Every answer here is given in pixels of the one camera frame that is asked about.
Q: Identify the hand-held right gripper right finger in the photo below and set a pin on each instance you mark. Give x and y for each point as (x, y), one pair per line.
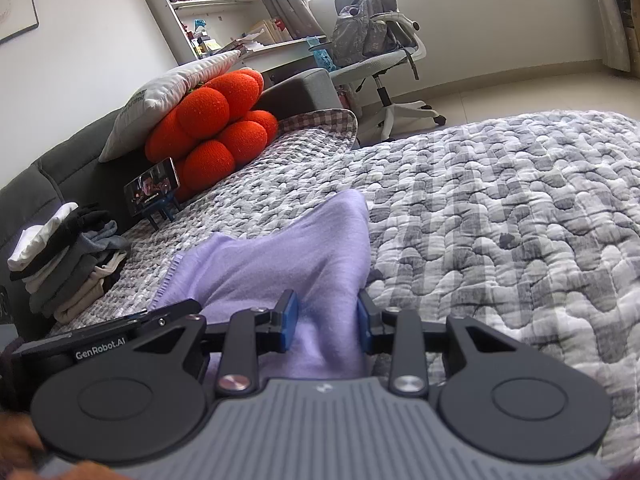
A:
(364, 322)

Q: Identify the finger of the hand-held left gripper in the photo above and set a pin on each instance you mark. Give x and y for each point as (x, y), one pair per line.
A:
(165, 310)

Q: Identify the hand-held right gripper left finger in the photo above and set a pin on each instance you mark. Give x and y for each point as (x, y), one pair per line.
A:
(290, 320)

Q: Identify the purple pants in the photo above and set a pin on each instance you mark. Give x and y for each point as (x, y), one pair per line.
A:
(300, 260)

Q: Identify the stack of folded clothes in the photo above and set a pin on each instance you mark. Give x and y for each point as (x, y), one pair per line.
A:
(60, 270)

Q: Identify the person's left hand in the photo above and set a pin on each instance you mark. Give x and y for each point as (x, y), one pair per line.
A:
(17, 440)

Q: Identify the smartphone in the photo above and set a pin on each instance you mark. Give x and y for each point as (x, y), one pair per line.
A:
(150, 187)

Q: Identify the orange pumpkin cushion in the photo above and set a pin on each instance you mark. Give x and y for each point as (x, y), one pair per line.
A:
(210, 120)

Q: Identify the white pillow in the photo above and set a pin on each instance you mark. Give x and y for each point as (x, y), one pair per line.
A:
(160, 90)

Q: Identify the blue patterned box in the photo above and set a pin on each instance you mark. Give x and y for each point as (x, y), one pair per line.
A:
(320, 55)

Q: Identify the white desk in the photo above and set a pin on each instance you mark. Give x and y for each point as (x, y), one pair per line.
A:
(280, 52)

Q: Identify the grey backpack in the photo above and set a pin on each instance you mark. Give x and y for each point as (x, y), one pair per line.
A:
(360, 30)

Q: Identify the grey office chair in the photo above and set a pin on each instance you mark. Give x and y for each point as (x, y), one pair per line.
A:
(380, 25)

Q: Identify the white bookshelf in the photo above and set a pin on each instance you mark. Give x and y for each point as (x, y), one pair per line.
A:
(200, 5)

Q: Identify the beige curtain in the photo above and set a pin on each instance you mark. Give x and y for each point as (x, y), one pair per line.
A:
(607, 15)

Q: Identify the dark picture frame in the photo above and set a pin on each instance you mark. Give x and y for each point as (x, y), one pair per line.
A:
(20, 0)

